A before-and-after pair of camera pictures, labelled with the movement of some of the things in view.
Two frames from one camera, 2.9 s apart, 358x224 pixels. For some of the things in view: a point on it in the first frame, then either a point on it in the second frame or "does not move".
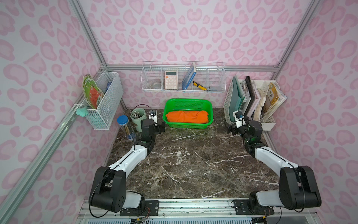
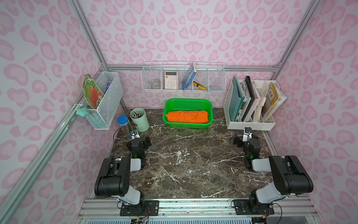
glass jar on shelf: x=155 y=85 does not move
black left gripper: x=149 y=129 -> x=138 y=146
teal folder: x=236 y=97 does not move
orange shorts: x=197 y=116 does not move
